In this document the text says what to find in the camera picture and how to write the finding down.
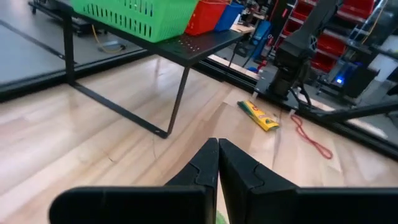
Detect red plastic basket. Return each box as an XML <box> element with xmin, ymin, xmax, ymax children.
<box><xmin>185</xmin><ymin>0</ymin><xmax>233</xmax><ymax>37</ymax></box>

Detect black mesh metal shelf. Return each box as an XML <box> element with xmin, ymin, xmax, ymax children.
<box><xmin>58</xmin><ymin>0</ymin><xmax>245</xmax><ymax>140</ymax></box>

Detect green plastic basket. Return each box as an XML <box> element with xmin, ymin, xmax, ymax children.
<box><xmin>70</xmin><ymin>0</ymin><xmax>200</xmax><ymax>44</ymax></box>

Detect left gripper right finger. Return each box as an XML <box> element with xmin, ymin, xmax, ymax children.
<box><xmin>219</xmin><ymin>138</ymin><xmax>301</xmax><ymax>224</ymax></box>

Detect black computer blue light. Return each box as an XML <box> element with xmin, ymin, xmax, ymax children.
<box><xmin>328</xmin><ymin>58</ymin><xmax>380</xmax><ymax>98</ymax></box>

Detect blue plastic basket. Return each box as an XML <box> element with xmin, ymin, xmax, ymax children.
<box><xmin>214</xmin><ymin>2</ymin><xmax>245</xmax><ymax>32</ymax></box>

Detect grey desk foot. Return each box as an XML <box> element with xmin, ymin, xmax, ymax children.
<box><xmin>98</xmin><ymin>39</ymin><xmax>127</xmax><ymax>52</ymax></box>

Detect blue upright device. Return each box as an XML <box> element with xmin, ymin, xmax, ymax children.
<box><xmin>248</xmin><ymin>20</ymin><xmax>274</xmax><ymax>62</ymax></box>

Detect small yellow crayon box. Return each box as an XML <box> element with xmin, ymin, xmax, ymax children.
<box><xmin>237</xmin><ymin>100</ymin><xmax>280</xmax><ymax>132</ymax></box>

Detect black metal strut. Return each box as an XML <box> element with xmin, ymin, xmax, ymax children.
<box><xmin>310</xmin><ymin>101</ymin><xmax>398</xmax><ymax>124</ymax></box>

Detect shelving with red bins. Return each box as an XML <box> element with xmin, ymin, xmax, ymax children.
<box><xmin>273</xmin><ymin>0</ymin><xmax>377</xmax><ymax>74</ymax></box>

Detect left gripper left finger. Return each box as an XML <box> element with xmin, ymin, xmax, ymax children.
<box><xmin>164</xmin><ymin>138</ymin><xmax>220</xmax><ymax>224</ymax></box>

